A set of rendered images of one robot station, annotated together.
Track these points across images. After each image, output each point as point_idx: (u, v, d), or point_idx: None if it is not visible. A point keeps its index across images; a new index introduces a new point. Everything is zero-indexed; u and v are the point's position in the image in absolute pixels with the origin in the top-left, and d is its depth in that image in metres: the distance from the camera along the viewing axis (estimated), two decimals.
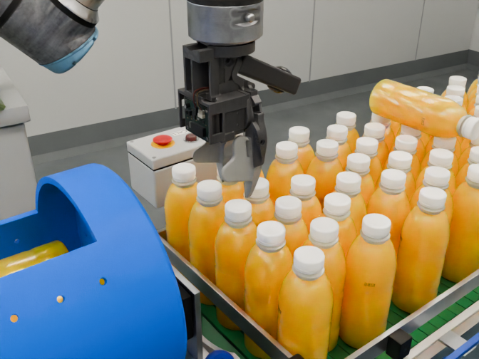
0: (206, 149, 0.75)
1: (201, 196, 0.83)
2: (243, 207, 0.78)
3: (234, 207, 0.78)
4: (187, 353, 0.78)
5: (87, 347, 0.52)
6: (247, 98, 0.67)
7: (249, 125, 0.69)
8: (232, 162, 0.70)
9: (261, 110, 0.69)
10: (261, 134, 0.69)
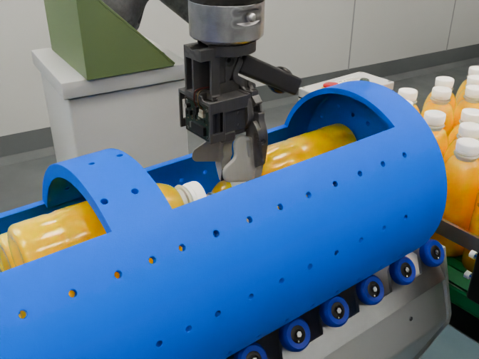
0: (205, 148, 0.75)
1: None
2: (241, 184, 0.76)
3: None
4: None
5: (398, 202, 0.69)
6: (248, 98, 0.67)
7: (249, 125, 0.69)
8: (232, 162, 0.69)
9: (261, 110, 0.69)
10: (261, 133, 0.68)
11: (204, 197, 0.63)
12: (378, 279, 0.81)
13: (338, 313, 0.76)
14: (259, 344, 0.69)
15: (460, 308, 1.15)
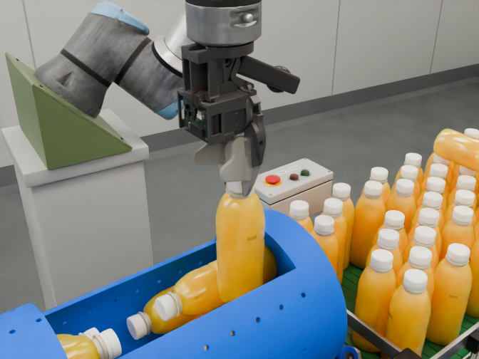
0: (207, 150, 0.74)
1: (319, 228, 1.09)
2: (164, 312, 0.85)
3: (162, 314, 0.86)
4: None
5: (296, 339, 0.78)
6: (246, 98, 0.67)
7: (248, 125, 0.69)
8: (230, 162, 0.70)
9: (260, 110, 0.69)
10: (260, 135, 0.69)
11: (118, 346, 0.72)
12: None
13: None
14: None
15: None
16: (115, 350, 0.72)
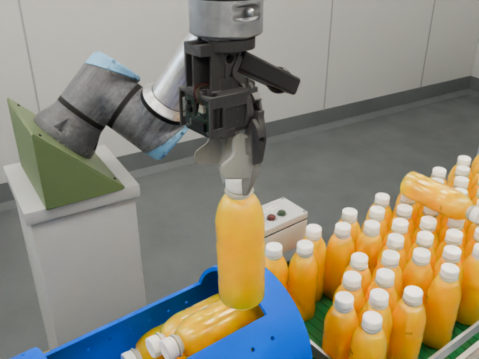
0: (207, 149, 0.75)
1: (230, 188, 0.75)
2: (152, 350, 0.97)
3: (151, 352, 0.98)
4: None
5: None
6: (247, 95, 0.68)
7: (249, 122, 0.70)
8: (231, 158, 0.70)
9: (261, 107, 0.70)
10: (261, 131, 0.69)
11: None
12: None
13: None
14: None
15: None
16: None
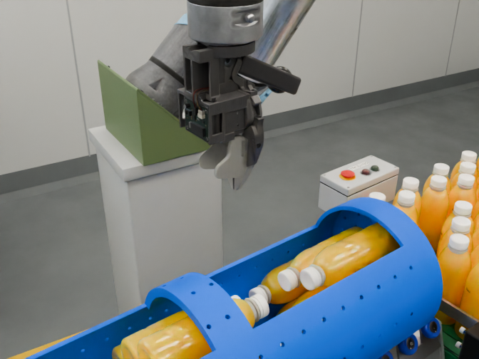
0: (212, 154, 0.74)
1: None
2: (287, 283, 1.00)
3: (284, 285, 1.01)
4: None
5: (406, 304, 0.94)
6: (247, 98, 0.67)
7: (249, 125, 0.69)
8: (226, 160, 0.71)
9: (261, 110, 0.69)
10: (258, 138, 0.69)
11: (267, 308, 0.88)
12: (390, 353, 1.05)
13: None
14: None
15: None
16: (265, 310, 0.88)
